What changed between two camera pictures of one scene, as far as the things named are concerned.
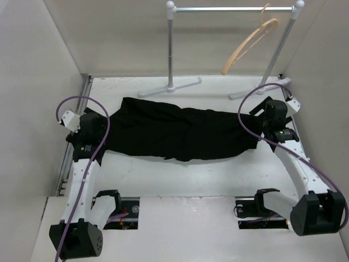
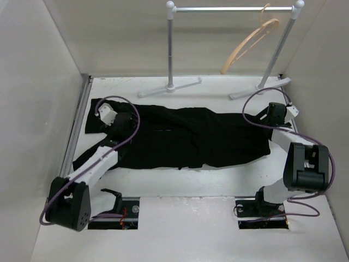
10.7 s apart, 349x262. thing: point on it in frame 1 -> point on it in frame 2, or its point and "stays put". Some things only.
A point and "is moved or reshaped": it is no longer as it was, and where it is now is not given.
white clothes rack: [296, 8] stays put
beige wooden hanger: [274, 21] stays put
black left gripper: [74, 137] -> [134, 121]
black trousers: [157, 130] is moved or reshaped
